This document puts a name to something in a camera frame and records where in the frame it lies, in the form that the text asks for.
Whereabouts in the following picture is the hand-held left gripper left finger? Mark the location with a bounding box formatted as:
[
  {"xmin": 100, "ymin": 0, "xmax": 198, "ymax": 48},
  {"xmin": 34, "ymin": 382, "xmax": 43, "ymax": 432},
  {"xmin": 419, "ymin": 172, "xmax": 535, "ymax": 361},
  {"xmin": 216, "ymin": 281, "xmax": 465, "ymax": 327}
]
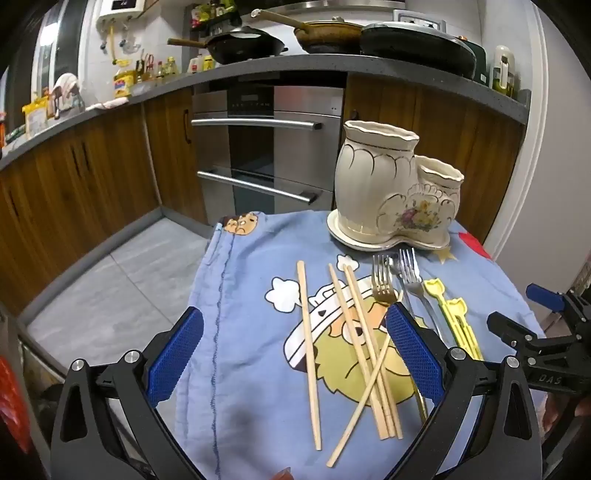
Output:
[{"xmin": 50, "ymin": 307, "xmax": 206, "ymax": 480}]

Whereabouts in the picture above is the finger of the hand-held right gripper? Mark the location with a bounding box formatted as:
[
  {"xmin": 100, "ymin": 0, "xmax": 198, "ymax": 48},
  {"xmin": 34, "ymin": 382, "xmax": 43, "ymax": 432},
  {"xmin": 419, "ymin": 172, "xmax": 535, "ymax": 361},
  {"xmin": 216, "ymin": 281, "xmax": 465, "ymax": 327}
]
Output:
[
  {"xmin": 526, "ymin": 284, "xmax": 591, "ymax": 334},
  {"xmin": 487, "ymin": 311, "xmax": 561, "ymax": 360}
]

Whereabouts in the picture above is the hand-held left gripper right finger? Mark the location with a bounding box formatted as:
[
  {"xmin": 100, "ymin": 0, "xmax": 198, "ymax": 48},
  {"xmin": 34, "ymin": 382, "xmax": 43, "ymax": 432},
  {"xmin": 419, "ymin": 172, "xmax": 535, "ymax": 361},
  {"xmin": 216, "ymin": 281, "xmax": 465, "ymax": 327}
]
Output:
[{"xmin": 385, "ymin": 302, "xmax": 543, "ymax": 480}]

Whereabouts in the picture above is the wooden chopstick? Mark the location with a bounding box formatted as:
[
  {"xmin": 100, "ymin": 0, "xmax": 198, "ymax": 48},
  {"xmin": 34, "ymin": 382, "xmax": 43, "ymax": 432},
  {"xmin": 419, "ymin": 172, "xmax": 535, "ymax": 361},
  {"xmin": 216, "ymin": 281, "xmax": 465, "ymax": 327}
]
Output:
[
  {"xmin": 297, "ymin": 261, "xmax": 323, "ymax": 451},
  {"xmin": 343, "ymin": 265, "xmax": 404, "ymax": 440},
  {"xmin": 326, "ymin": 290, "xmax": 404, "ymax": 469},
  {"xmin": 328, "ymin": 263, "xmax": 389, "ymax": 440}
]

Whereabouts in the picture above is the yellow plastic fruit fork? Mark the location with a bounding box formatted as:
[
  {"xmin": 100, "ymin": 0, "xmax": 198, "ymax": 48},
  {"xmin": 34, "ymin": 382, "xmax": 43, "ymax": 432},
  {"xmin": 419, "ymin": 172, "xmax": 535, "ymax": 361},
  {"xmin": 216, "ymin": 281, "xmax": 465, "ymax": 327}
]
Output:
[
  {"xmin": 423, "ymin": 278, "xmax": 472, "ymax": 356},
  {"xmin": 443, "ymin": 298, "xmax": 485, "ymax": 361}
]

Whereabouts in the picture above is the gold fork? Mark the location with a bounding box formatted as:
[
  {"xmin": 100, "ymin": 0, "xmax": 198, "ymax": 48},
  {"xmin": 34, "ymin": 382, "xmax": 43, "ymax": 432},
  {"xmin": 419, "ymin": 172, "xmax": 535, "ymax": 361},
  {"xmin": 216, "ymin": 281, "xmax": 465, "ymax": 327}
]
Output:
[{"xmin": 370, "ymin": 254, "xmax": 428, "ymax": 424}]

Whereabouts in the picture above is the silver fork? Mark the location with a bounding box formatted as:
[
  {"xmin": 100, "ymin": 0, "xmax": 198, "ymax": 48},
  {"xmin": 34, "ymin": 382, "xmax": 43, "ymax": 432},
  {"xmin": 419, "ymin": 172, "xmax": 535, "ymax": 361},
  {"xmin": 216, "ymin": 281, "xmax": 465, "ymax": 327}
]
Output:
[{"xmin": 398, "ymin": 248, "xmax": 451, "ymax": 344}]

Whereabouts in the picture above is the cream ceramic utensil holder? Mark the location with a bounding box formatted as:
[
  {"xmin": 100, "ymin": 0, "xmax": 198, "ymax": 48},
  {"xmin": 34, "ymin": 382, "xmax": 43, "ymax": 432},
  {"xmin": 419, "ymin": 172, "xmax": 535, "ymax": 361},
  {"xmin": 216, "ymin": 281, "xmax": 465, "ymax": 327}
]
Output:
[{"xmin": 327, "ymin": 120, "xmax": 465, "ymax": 252}]

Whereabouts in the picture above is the blue cartoon printed cloth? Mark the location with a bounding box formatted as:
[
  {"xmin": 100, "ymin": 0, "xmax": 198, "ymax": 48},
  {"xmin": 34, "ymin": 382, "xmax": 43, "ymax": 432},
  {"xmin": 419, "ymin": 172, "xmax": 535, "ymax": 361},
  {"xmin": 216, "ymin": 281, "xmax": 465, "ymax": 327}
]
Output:
[{"xmin": 178, "ymin": 210, "xmax": 546, "ymax": 480}]

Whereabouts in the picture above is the red plastic bag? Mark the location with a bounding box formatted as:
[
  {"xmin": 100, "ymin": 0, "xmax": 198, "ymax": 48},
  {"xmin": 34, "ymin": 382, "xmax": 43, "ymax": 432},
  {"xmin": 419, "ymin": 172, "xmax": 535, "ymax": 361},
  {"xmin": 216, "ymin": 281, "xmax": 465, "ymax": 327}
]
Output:
[{"xmin": 0, "ymin": 356, "xmax": 34, "ymax": 457}]

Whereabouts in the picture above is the wooden end base cabinet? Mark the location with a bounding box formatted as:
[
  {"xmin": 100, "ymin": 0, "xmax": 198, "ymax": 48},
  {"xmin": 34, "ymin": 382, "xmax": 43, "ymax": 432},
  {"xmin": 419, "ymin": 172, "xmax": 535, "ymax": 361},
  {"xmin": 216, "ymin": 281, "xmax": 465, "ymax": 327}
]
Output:
[{"xmin": 344, "ymin": 73, "xmax": 529, "ymax": 245}]

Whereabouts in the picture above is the stainless steel built-in oven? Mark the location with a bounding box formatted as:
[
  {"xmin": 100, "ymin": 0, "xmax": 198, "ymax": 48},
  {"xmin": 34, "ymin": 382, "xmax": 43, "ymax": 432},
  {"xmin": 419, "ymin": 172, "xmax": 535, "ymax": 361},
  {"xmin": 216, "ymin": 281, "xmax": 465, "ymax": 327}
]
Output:
[{"xmin": 191, "ymin": 84, "xmax": 345, "ymax": 228}]

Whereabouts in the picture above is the tall olive oil bottle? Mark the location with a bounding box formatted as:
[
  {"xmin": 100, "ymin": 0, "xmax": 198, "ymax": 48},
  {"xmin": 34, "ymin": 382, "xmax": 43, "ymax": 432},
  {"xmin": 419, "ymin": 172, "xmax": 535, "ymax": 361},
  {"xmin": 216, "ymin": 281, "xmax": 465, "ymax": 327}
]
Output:
[{"xmin": 491, "ymin": 45, "xmax": 516, "ymax": 99}]

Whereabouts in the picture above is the dark green container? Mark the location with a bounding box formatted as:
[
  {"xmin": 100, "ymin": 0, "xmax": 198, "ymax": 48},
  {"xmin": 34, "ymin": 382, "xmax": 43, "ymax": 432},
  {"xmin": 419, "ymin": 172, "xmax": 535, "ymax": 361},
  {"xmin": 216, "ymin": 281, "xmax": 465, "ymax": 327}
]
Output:
[{"xmin": 462, "ymin": 39, "xmax": 491, "ymax": 86}]

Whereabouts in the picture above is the white dish cloth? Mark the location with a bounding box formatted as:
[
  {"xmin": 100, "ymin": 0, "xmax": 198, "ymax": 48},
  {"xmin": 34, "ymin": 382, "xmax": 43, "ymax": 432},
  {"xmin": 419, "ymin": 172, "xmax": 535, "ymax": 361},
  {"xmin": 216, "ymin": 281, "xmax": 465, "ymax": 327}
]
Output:
[{"xmin": 87, "ymin": 97, "xmax": 129, "ymax": 112}]

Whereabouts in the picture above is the yellow food packet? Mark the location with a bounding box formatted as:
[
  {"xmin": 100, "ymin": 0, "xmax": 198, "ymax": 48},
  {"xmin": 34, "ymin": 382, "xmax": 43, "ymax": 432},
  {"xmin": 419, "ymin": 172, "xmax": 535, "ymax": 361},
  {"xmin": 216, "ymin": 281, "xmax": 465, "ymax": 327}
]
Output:
[{"xmin": 22, "ymin": 98, "xmax": 51, "ymax": 138}]

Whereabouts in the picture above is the yellow cooking oil bottle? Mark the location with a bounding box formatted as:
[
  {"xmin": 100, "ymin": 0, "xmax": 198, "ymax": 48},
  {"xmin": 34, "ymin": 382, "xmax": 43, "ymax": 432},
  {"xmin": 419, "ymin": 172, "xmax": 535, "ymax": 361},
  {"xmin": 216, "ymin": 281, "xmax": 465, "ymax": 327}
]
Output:
[{"xmin": 113, "ymin": 65, "xmax": 136, "ymax": 99}]

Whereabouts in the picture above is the large black lidded pan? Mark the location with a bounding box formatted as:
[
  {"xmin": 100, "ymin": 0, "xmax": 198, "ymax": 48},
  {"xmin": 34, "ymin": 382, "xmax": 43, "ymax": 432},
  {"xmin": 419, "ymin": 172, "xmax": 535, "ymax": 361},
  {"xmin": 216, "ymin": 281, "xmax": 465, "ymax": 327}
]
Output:
[{"xmin": 359, "ymin": 21, "xmax": 477, "ymax": 78}]

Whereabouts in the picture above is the white hanging towel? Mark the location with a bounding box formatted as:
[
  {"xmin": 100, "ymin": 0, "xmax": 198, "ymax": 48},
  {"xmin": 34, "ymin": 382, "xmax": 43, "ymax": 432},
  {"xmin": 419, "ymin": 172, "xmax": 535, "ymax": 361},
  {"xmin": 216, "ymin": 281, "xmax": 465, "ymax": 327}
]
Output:
[{"xmin": 52, "ymin": 73, "xmax": 86, "ymax": 112}]

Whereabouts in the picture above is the grey speckled countertop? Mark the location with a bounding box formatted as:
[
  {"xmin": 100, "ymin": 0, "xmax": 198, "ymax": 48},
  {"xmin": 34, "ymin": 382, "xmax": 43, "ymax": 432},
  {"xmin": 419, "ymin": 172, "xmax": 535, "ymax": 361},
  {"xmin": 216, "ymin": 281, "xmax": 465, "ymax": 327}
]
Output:
[{"xmin": 0, "ymin": 54, "xmax": 532, "ymax": 171}]

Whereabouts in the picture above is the black frying pan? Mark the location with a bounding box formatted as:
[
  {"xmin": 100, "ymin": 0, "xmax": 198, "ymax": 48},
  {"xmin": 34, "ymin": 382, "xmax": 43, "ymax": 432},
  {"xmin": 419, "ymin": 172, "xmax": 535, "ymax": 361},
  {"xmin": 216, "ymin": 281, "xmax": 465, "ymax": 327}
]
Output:
[{"xmin": 167, "ymin": 27, "xmax": 288, "ymax": 65}]

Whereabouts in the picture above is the brown wok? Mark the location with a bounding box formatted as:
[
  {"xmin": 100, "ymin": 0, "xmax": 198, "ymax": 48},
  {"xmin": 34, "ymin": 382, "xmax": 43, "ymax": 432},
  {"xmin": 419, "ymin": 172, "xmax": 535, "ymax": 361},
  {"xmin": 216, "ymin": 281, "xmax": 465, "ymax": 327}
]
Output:
[{"xmin": 252, "ymin": 11, "xmax": 366, "ymax": 54}]

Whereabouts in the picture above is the kitchen window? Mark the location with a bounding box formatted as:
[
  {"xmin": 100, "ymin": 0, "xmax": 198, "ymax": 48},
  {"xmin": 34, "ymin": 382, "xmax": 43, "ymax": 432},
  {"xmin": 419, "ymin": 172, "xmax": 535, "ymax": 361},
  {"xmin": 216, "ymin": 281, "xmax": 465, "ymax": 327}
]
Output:
[{"xmin": 33, "ymin": 0, "xmax": 86, "ymax": 95}]

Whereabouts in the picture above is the shelf of condiment jars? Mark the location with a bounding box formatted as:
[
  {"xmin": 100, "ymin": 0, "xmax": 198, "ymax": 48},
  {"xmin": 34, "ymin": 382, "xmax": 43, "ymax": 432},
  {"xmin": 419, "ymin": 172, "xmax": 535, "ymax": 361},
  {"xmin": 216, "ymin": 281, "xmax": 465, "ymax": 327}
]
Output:
[{"xmin": 190, "ymin": 1, "xmax": 243, "ymax": 29}]

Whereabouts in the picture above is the white water heater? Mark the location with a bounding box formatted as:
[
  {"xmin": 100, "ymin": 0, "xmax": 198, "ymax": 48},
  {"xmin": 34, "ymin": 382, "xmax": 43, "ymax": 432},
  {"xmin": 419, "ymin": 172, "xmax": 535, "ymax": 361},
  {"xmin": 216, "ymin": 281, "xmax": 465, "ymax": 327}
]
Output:
[{"xmin": 96, "ymin": 0, "xmax": 147, "ymax": 20}]

